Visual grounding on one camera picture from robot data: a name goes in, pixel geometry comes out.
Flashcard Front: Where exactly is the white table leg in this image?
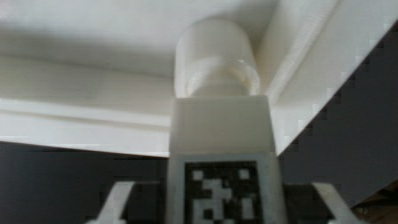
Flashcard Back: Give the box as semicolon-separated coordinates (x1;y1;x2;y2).
165;96;288;224

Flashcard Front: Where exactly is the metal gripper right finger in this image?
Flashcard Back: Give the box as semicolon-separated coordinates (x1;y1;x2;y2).
313;183;362;224

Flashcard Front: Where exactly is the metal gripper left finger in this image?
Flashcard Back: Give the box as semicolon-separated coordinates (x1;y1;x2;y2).
87;181;135;224

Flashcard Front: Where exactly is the white square tabletop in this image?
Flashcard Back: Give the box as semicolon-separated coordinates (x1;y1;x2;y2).
0;0;398;156

